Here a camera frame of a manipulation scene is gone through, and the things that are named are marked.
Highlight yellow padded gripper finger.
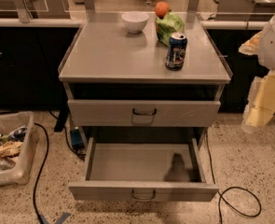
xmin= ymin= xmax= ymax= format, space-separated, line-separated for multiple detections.
xmin=241 ymin=71 xmax=275 ymax=133

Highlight grey drawer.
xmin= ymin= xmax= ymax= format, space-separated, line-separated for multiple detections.
xmin=69 ymin=137 xmax=219 ymax=202
xmin=68 ymin=100 xmax=220 ymax=127

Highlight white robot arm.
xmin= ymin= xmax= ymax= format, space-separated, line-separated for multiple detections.
xmin=239 ymin=14 xmax=275 ymax=133

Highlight grey metal drawer cabinet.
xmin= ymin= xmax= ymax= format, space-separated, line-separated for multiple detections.
xmin=59 ymin=12 xmax=231 ymax=141

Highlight blue soda can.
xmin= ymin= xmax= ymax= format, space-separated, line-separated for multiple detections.
xmin=166 ymin=33 xmax=187 ymax=70

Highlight green chip bag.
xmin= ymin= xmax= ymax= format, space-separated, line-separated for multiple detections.
xmin=156 ymin=12 xmax=185 ymax=46

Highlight orange fruit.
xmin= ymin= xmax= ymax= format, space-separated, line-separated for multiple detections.
xmin=154 ymin=2 xmax=170 ymax=19

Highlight white ceramic bowl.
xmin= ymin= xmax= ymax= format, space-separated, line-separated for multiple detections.
xmin=121 ymin=11 xmax=149 ymax=33

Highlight blue power adapter box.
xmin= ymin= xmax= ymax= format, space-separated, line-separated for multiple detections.
xmin=70 ymin=128 xmax=84 ymax=150

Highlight clear plastic bin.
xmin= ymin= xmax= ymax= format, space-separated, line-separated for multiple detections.
xmin=0 ymin=111 xmax=38 ymax=187

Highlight snack items in bin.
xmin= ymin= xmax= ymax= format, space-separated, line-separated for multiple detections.
xmin=0 ymin=126 xmax=27 ymax=170

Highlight black floor cable left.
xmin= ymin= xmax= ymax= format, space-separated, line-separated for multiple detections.
xmin=32 ymin=109 xmax=87 ymax=224

